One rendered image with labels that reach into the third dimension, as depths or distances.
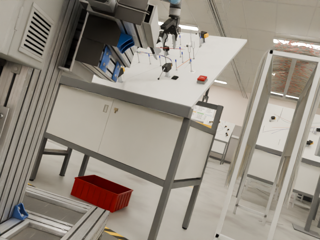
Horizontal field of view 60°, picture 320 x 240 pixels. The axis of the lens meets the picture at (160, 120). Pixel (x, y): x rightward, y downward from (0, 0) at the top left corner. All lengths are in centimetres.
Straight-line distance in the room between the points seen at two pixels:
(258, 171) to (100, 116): 305
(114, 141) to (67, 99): 57
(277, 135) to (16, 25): 437
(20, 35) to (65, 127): 150
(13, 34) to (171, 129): 116
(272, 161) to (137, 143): 302
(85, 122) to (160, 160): 67
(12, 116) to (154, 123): 102
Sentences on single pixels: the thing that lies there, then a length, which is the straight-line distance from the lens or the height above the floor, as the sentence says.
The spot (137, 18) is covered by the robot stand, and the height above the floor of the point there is 101.
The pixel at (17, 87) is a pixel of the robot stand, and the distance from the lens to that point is 95.
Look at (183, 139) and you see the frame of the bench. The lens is 168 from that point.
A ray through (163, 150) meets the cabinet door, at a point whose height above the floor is 57.
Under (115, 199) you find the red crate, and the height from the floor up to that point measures 10.
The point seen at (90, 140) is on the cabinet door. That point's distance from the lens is 205.
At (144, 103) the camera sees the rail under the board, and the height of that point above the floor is 82.
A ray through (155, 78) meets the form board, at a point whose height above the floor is 102.
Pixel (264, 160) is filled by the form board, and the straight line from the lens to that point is 454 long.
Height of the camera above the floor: 71
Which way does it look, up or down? 1 degrees up
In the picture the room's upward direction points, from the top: 17 degrees clockwise
